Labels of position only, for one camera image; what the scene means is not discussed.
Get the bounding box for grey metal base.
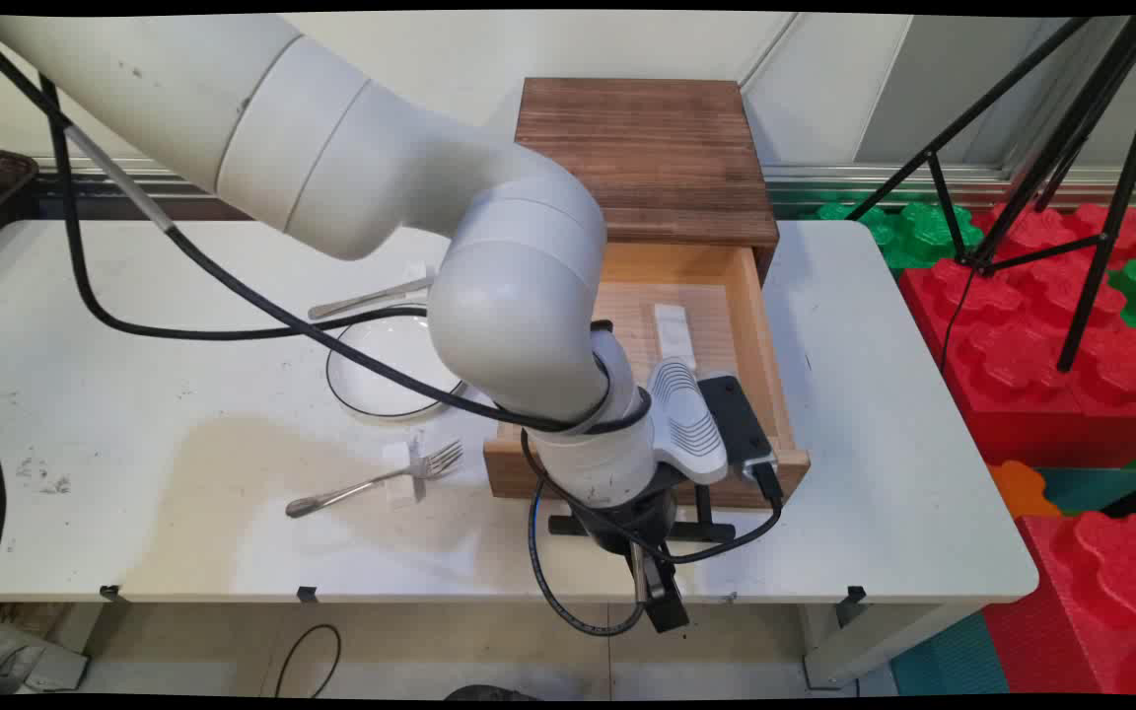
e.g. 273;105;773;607
0;613;91;696

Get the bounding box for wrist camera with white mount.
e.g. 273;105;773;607
647;357;784;504

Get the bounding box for aluminium wall rail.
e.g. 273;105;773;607
35;156;1136;220

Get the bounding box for silver table knife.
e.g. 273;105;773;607
308;278;433;320

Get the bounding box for large red foam block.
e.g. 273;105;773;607
898;258;1136;469

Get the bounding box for light wooden drawer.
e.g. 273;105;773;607
484;244;812;511

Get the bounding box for white ceramic cutlery rest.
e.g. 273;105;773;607
654;304;698;372

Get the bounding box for black drawer handle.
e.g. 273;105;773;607
549;480;738;544

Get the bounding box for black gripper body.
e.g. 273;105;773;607
578;471;682;556

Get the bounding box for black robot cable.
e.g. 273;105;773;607
0;20;786;568

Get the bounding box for teal foam mat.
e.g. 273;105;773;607
890;611;1011;697

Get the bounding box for black floor cable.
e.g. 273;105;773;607
274;624;343;699

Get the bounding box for black tripod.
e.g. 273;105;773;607
844;14;1136;374

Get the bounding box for blue black gripper cable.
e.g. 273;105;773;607
527;471;650;638

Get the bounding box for white table leg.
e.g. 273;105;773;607
800;600;983;689

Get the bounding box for white bowl with black rim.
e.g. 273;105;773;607
325;308;470;420

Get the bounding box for dark brown wooden cabinet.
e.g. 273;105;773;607
514;78;781;287

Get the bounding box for silver fork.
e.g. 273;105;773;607
285;441;464;519

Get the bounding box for orange foam piece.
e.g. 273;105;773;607
987;461;1062;521

